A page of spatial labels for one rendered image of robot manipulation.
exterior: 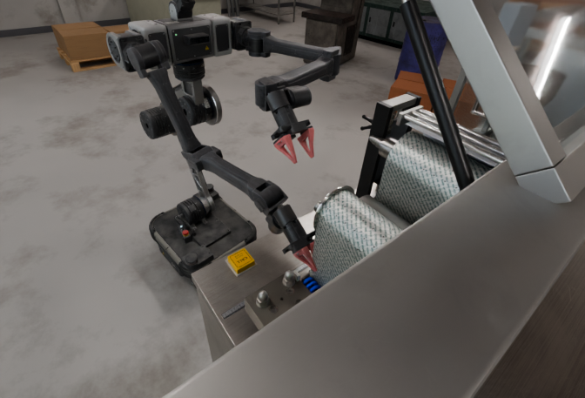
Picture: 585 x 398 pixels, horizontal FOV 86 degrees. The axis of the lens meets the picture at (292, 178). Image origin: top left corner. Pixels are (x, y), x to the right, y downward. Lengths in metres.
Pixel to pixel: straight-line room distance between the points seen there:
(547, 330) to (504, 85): 0.33
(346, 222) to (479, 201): 0.49
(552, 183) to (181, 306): 2.04
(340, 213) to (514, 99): 0.52
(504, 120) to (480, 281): 0.15
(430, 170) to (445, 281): 0.65
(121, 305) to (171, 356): 0.48
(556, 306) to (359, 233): 0.35
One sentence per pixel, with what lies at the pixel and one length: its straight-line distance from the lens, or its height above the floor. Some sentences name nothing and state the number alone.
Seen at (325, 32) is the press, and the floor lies 0.59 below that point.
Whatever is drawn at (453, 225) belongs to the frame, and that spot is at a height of 1.65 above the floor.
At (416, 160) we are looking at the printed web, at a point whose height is 1.38.
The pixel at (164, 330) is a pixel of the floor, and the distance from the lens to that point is 2.12.
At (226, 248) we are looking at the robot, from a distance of 2.08.
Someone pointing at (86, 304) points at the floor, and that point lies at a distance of 2.38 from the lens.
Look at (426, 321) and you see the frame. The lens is 0.20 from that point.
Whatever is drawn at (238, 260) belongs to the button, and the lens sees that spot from 1.13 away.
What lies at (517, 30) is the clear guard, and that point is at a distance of 0.40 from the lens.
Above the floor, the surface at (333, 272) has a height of 1.13.
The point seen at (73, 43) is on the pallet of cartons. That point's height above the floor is 0.40.
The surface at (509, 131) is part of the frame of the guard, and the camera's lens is 0.32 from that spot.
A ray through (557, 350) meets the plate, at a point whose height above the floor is 1.44.
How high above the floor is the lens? 1.81
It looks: 37 degrees down
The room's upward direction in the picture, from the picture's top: 4 degrees clockwise
